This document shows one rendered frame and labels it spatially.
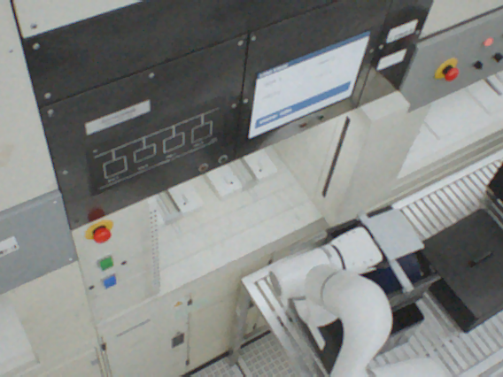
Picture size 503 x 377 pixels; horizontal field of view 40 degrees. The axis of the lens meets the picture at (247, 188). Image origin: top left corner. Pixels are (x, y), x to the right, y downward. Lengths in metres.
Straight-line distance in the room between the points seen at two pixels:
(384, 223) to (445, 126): 0.84
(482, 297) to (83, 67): 1.45
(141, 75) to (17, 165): 0.27
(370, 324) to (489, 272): 1.05
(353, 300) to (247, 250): 0.87
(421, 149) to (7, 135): 1.55
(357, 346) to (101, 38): 0.67
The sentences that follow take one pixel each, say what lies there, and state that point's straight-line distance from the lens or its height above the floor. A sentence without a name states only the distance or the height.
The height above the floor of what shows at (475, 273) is 0.86.
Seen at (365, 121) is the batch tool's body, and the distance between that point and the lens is 1.76.
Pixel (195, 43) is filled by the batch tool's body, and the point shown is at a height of 1.82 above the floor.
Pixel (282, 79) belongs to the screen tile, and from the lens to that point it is 1.46.
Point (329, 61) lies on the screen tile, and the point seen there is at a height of 1.63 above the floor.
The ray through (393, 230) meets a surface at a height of 1.27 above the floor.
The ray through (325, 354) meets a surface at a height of 0.83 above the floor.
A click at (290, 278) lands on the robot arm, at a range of 1.58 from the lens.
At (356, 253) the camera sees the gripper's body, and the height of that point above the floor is 1.28.
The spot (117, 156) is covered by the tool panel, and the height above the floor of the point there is 1.60.
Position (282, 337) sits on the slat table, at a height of 0.76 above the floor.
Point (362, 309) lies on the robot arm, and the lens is 1.25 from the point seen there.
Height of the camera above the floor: 2.70
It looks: 56 degrees down
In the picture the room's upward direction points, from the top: 9 degrees clockwise
